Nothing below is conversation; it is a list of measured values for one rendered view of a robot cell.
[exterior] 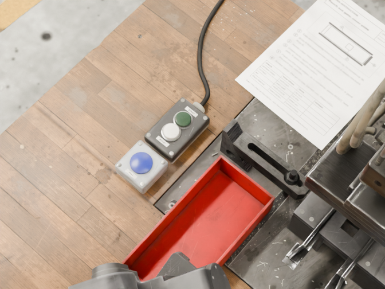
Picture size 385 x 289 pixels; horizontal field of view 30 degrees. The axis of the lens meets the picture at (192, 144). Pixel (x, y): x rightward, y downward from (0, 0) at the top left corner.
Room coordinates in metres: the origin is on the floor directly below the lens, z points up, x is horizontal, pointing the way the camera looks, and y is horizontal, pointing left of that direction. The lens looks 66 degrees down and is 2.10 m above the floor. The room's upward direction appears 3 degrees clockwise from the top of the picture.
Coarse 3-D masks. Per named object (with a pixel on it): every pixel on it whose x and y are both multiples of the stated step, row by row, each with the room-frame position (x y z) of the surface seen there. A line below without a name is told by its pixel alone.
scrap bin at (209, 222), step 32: (224, 160) 0.47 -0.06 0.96; (192, 192) 0.42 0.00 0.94; (224, 192) 0.43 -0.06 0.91; (256, 192) 0.43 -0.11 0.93; (160, 224) 0.35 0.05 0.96; (192, 224) 0.37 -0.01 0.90; (224, 224) 0.37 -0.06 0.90; (256, 224) 0.37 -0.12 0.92; (128, 256) 0.29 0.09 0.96; (160, 256) 0.31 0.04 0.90; (192, 256) 0.31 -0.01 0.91; (224, 256) 0.30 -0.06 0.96
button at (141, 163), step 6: (132, 156) 0.48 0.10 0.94; (138, 156) 0.48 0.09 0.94; (144, 156) 0.48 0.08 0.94; (150, 156) 0.48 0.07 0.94; (132, 162) 0.47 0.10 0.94; (138, 162) 0.47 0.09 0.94; (144, 162) 0.47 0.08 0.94; (150, 162) 0.47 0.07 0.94; (132, 168) 0.46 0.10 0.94; (138, 168) 0.46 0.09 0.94; (144, 168) 0.46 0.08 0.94; (150, 168) 0.46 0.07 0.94
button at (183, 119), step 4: (180, 112) 0.57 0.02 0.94; (184, 112) 0.57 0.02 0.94; (176, 116) 0.56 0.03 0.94; (180, 116) 0.56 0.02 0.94; (184, 116) 0.56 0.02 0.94; (188, 116) 0.56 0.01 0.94; (176, 120) 0.55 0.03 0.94; (180, 120) 0.55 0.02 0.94; (184, 120) 0.55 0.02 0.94; (188, 120) 0.55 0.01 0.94; (180, 124) 0.54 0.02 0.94; (184, 124) 0.54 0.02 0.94; (188, 124) 0.55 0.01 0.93
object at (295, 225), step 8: (288, 224) 0.37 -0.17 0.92; (296, 224) 0.37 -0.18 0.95; (304, 224) 0.36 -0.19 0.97; (352, 224) 0.37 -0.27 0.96; (296, 232) 0.36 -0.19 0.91; (304, 232) 0.36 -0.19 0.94; (304, 240) 0.35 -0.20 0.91; (320, 240) 0.34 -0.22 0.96; (312, 248) 0.34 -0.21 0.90; (344, 256) 0.31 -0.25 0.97; (360, 272) 0.29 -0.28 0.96; (352, 280) 0.29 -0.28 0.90; (360, 280) 0.28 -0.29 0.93; (368, 280) 0.28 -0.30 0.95; (368, 288) 0.27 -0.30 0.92; (376, 288) 0.27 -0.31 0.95; (384, 288) 0.26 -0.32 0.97
